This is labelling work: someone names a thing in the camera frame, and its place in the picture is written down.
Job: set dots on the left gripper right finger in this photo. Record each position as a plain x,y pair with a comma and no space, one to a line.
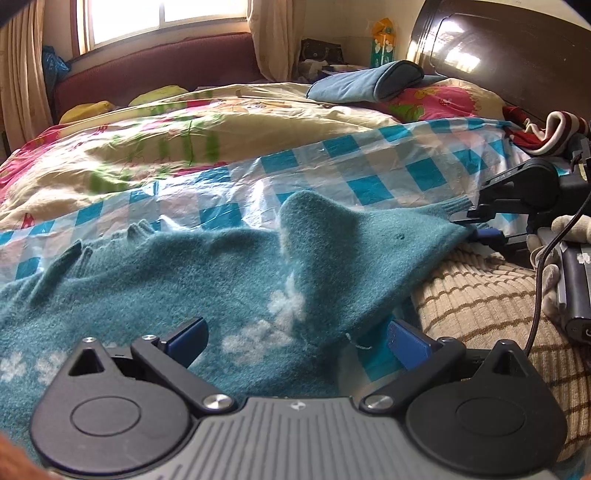
426,362

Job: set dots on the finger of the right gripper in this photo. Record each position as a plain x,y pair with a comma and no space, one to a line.
475,213
490,237

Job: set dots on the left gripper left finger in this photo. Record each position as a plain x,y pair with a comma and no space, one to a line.
166,361

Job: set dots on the teal fuzzy sweater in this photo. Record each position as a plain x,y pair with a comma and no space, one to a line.
280,304

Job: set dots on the gloved right hand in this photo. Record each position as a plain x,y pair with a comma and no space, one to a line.
579,233

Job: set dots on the beige brown striped garment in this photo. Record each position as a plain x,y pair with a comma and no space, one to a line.
482,298

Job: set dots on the blue checkered plastic sheet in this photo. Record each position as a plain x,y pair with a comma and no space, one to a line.
440,162

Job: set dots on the red white striped garment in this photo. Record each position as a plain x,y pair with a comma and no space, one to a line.
550,140

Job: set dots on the dark wooden headboard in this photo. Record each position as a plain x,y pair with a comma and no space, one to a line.
531,59

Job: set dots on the blue grey pillow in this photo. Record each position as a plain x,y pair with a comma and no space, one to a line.
374,85

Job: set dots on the yellow green carton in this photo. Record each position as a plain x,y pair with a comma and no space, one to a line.
383,43

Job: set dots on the floral colourful quilt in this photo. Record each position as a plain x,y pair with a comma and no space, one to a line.
71,165

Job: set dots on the dark bag on nightstand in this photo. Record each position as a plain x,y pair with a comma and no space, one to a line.
319,50

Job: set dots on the yellow green cushion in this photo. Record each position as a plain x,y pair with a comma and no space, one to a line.
157,94

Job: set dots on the beige curtain right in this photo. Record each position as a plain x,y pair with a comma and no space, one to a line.
277,27

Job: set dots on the beige curtain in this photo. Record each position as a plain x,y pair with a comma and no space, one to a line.
277,27
25,110

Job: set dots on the beige curtain left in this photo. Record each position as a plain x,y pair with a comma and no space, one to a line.
25,110

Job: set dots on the maroon sofa bench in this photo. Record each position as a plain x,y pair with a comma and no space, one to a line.
190,64

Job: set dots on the blue plastic bag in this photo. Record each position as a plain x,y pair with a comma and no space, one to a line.
55,69

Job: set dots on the window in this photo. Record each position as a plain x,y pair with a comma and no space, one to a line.
102,22

